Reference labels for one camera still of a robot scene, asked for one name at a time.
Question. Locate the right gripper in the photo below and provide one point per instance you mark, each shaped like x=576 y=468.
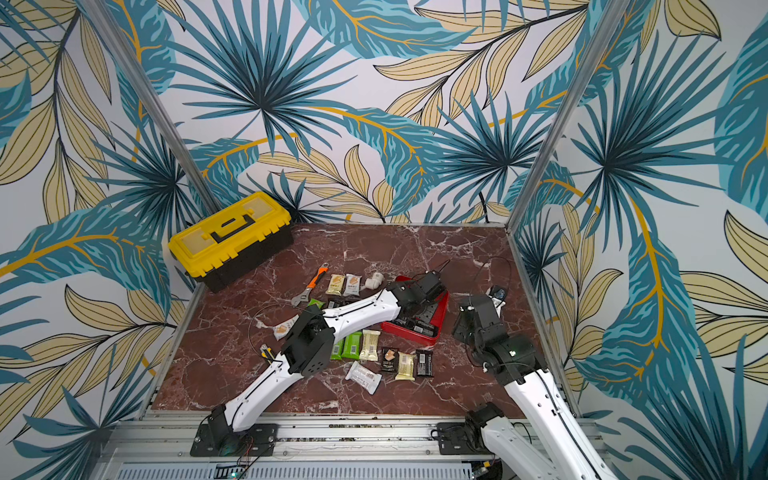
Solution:
x=470 y=324

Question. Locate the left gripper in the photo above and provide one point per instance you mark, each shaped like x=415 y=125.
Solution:
x=431 y=303

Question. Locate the red storage box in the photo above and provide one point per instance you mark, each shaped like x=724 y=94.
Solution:
x=423 y=328

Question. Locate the white drycake packet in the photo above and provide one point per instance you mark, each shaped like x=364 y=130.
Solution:
x=352 y=285
x=282 y=329

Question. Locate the cream cookie packet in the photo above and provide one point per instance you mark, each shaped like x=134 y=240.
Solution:
x=369 y=349
x=336 y=285
x=406 y=367

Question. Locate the green cookie packet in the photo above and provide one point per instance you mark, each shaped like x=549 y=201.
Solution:
x=316 y=302
x=336 y=353
x=352 y=346

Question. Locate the white cookie packet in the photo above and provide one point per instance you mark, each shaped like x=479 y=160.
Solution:
x=364 y=377

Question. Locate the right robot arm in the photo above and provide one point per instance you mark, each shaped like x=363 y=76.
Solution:
x=519 y=367

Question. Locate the white plastic pipe elbow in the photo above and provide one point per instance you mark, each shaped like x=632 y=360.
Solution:
x=374 y=281

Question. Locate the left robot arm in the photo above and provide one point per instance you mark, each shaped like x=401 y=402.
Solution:
x=307 y=351

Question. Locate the yellow black utility knife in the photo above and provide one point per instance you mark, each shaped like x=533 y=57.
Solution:
x=267 y=353

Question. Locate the yellow black toolbox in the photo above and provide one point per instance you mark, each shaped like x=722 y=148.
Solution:
x=223 y=247

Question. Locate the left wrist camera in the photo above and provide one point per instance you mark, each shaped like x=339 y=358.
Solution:
x=431 y=284

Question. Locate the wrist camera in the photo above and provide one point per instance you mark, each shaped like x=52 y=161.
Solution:
x=498 y=295
x=431 y=284

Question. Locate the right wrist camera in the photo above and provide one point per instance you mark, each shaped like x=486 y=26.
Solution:
x=498 y=295

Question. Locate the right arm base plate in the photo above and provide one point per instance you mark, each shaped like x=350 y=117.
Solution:
x=458 y=439

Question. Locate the aluminium front rail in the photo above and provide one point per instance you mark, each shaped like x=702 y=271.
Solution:
x=307 y=447

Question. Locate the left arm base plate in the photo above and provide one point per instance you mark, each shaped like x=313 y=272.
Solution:
x=259 y=440

